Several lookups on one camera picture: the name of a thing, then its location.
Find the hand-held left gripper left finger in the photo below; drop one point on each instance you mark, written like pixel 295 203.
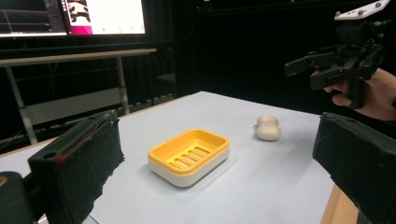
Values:
pixel 77 161

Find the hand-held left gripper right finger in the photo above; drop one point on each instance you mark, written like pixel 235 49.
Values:
pixel 361 161

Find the cream soap bar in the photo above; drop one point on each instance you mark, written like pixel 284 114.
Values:
pixel 267 129

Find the yellow and white soap dish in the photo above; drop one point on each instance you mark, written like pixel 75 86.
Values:
pixel 186 165

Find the black curtain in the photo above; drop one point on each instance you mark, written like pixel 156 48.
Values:
pixel 243 46

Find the bright screen monitor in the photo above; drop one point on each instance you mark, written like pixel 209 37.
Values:
pixel 115 15

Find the dark screen monitor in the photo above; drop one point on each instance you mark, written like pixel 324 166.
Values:
pixel 28 18

